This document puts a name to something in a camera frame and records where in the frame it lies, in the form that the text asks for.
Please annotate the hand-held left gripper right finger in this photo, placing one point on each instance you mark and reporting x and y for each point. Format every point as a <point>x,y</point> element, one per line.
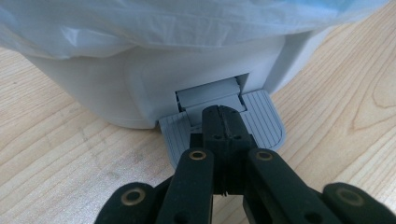
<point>235,130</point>

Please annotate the translucent white bin bag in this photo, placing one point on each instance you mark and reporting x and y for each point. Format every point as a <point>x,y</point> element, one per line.
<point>171,21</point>

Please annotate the white pedal trash bin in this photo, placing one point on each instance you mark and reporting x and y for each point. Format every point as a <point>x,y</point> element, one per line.
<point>124,84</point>

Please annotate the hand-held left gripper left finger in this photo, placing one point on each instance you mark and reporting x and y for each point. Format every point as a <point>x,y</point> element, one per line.
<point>214,127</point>

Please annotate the grey bin foot pedal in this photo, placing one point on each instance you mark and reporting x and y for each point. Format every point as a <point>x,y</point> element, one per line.
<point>264,121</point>

